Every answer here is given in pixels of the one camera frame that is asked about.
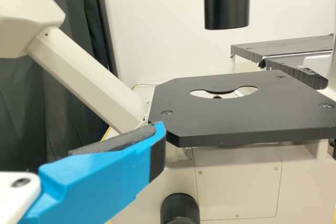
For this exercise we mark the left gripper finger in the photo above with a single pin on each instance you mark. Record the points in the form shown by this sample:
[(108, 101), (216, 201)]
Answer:
[(105, 176)]

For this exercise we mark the cream microscope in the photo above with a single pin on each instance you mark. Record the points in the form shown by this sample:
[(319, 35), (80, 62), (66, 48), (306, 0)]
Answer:
[(236, 113)]

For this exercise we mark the black platform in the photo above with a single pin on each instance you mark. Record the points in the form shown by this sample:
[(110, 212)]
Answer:
[(286, 68), (275, 44)]

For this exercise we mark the white pipette stand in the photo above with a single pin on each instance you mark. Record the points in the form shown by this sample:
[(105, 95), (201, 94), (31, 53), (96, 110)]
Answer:
[(315, 62)]

